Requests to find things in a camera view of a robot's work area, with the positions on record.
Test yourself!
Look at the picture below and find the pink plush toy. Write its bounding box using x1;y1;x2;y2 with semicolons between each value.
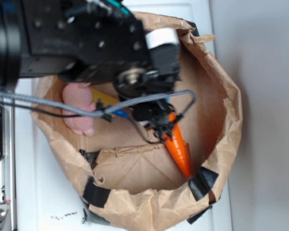
62;82;96;137

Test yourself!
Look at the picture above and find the yellow green sponge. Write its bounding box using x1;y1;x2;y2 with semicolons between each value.
90;87;119;111

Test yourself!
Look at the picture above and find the orange plastic carrot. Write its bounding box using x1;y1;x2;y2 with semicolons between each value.
162;124;191;178

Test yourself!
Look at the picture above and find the black cable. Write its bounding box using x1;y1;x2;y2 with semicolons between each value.
0;100;198;145

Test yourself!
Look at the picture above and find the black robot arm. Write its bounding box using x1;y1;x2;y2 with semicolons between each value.
0;0;180;97

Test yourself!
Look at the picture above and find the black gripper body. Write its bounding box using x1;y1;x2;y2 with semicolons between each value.
18;0;179;96

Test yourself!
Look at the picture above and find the grey braided cable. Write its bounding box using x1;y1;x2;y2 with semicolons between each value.
0;89;197;118

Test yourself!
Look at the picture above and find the brown paper bag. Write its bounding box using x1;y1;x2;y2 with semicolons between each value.
32;12;243;231

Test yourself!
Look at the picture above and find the aluminium rail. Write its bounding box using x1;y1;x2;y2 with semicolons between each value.
0;106;17;231

